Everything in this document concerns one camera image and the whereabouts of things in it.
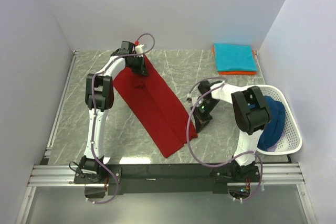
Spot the lavender t shirt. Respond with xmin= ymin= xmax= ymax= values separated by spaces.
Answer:
xmin=267 ymin=144 xmax=278 ymax=152

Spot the navy blue t shirt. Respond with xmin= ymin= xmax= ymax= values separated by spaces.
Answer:
xmin=257 ymin=96 xmax=286 ymax=152

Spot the black base crossbar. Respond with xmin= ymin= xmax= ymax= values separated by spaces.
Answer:
xmin=73 ymin=164 xmax=260 ymax=196

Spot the folded turquoise t shirt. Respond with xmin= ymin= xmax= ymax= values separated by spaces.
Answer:
xmin=214 ymin=42 xmax=257 ymax=72

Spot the red t shirt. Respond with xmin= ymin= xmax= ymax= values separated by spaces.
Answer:
xmin=113 ymin=58 xmax=188 ymax=158

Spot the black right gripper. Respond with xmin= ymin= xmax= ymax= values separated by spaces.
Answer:
xmin=191 ymin=99 xmax=219 ymax=134

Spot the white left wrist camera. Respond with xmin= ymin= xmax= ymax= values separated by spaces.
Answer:
xmin=134 ymin=41 xmax=145 ymax=54

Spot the folded orange t shirt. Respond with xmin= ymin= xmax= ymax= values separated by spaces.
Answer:
xmin=212 ymin=46 xmax=258 ymax=76

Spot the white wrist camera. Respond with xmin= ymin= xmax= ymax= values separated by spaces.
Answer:
xmin=186 ymin=93 xmax=199 ymax=106
xmin=134 ymin=41 xmax=145 ymax=54

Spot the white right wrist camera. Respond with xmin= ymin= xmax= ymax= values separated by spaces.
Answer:
xmin=186 ymin=93 xmax=199 ymax=106

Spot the white plastic laundry basket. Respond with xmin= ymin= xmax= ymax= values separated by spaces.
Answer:
xmin=257 ymin=84 xmax=302 ymax=156

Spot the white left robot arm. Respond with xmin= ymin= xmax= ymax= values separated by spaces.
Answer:
xmin=79 ymin=41 xmax=149 ymax=183

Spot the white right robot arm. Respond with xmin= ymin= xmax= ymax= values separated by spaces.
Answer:
xmin=187 ymin=80 xmax=271 ymax=182

